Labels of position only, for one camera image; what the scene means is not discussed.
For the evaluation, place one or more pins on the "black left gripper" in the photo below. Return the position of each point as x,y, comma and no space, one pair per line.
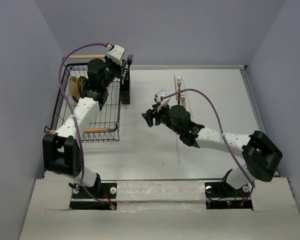
119,68

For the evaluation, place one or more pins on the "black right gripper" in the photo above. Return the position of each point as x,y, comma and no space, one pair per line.
150,114

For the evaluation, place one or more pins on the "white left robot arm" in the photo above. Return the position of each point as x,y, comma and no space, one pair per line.
63,150

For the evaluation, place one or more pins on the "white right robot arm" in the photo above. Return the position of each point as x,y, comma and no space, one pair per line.
261,156

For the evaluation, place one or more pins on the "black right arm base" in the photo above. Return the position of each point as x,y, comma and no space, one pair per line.
221,196

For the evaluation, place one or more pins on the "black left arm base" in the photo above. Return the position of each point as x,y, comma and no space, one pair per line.
81,200

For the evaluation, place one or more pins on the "yellow brown plate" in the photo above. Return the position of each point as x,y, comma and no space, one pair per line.
80,82

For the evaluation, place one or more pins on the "black perforated utensil caddy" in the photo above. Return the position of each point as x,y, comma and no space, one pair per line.
125,87

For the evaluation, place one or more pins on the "orange wooden chopstick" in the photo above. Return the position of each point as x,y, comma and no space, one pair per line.
176,87

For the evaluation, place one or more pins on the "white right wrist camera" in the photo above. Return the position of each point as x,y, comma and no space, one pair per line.
161,98

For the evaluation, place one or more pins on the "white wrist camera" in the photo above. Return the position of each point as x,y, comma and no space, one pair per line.
161,98
116,54

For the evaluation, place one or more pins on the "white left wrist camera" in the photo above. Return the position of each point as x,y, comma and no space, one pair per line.
116,54

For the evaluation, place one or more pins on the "silver fork black riveted handle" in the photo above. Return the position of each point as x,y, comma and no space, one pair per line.
179,85

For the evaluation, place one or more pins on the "black wire dish rack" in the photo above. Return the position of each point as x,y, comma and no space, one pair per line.
106,121

